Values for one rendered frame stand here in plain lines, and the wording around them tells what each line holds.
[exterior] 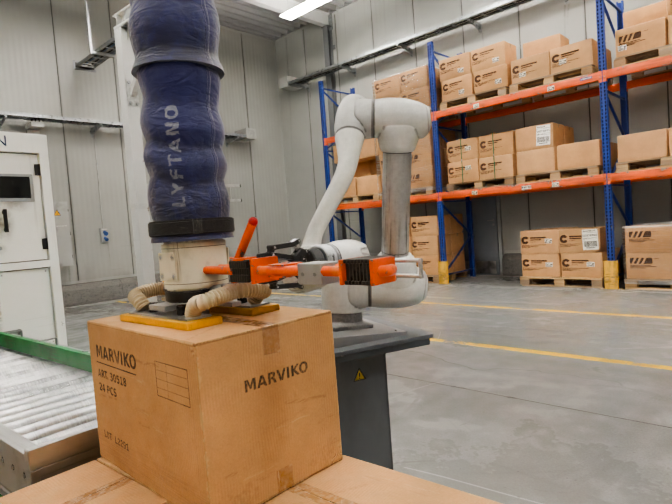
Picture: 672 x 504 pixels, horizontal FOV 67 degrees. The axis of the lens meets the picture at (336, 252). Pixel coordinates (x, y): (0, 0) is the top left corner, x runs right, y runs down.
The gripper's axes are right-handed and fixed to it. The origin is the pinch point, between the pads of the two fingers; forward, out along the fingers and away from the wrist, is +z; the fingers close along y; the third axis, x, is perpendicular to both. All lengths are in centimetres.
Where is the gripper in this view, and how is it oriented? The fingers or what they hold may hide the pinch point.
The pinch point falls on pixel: (258, 269)
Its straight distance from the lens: 123.5
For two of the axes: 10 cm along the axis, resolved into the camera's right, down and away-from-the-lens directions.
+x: -7.6, 0.3, 6.5
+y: 0.7, 10.0, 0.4
